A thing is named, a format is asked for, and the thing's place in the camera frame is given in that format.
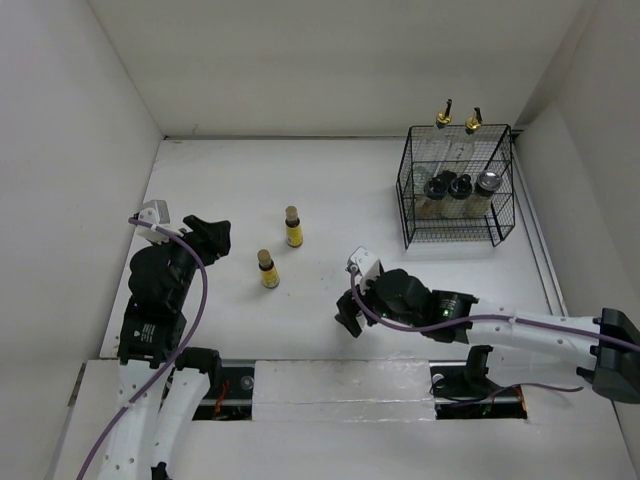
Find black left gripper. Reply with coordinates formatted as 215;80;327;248
151;214;229;305

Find brown spice jar black lid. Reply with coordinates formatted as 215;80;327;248
420;176;448;219

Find white spice jar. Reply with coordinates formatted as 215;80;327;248
443;174;473;219

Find spice jar foil lid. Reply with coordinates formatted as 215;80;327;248
466;170;503;219

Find glass bottle gold pourer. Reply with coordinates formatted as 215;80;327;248
422;99;457;194

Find glass bottle dark contents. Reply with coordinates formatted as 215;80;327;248
439;107;484;181

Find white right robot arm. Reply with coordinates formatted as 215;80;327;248
335;265;639;404

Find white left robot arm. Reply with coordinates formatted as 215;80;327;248
92;214;231;479

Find yellow label bottle near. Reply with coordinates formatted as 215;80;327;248
257;249;280;289

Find yellow label bottle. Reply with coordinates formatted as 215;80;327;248
257;249;280;289
285;205;304;248

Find yellow label bottle far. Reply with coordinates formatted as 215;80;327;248
285;205;304;248

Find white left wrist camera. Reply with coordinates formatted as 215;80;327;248
133;200;170;244

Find metal base rail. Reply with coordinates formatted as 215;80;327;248
195;359;528;423

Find black wire basket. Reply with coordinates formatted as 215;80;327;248
396;124;515;247

